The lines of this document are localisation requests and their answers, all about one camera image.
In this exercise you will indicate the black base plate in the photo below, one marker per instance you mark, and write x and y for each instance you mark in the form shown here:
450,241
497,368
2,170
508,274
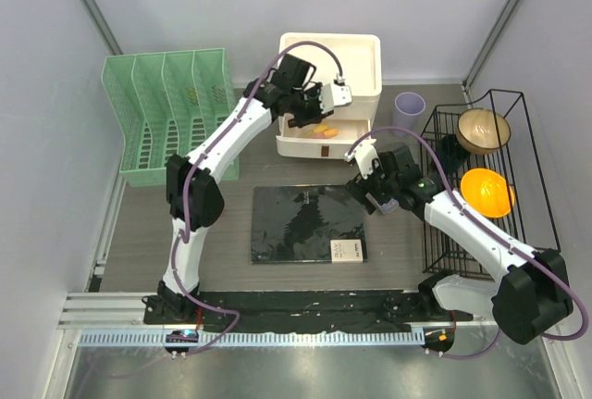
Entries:
303,312

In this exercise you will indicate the white drawer cabinet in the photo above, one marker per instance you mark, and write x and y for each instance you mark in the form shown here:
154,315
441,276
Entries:
359,55

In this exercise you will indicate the orange bowl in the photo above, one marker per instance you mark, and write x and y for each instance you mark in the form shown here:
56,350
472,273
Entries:
487,192

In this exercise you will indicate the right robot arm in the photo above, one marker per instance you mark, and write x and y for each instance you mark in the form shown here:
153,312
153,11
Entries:
528,291

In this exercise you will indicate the black wire rack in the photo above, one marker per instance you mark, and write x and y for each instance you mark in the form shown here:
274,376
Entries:
531,219

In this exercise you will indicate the clear paperclip jar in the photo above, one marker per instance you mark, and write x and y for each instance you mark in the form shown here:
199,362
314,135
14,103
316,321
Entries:
389,207

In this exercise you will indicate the white cable duct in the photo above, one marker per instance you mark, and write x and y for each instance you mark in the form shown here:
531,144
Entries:
177,338

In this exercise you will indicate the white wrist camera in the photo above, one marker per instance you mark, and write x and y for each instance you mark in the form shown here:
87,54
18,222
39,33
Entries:
363,156
334,95

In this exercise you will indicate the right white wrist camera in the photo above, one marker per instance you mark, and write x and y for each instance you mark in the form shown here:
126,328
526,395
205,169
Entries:
363,156

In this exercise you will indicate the white eraser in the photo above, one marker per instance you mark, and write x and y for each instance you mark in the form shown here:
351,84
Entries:
346,251

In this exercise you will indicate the green file organizer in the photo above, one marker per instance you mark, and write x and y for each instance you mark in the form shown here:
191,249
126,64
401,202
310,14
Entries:
166,103

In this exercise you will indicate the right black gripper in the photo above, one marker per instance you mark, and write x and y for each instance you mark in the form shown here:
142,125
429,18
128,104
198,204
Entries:
360,187

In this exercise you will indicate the white drawer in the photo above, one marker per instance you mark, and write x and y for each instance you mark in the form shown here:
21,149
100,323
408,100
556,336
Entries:
292,143

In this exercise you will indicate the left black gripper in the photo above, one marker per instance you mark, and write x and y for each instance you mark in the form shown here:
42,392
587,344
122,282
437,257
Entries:
317,116

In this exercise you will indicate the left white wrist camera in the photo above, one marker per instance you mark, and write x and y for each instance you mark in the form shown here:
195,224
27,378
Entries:
334,95

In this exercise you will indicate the black notebook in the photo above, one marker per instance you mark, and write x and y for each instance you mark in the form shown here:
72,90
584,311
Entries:
295,224

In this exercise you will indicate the wooden bowl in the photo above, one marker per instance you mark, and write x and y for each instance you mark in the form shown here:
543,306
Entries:
482,131

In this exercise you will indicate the purple cup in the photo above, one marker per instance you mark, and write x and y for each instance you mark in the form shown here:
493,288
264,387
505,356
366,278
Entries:
408,107

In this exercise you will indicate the black cup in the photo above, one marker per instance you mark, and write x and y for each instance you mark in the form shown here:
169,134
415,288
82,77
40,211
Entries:
451,155

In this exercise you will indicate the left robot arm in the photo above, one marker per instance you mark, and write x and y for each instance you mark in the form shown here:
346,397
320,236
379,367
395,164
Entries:
192,181

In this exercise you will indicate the orange highlighter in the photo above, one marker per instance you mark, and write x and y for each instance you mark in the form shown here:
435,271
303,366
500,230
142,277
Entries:
331,132

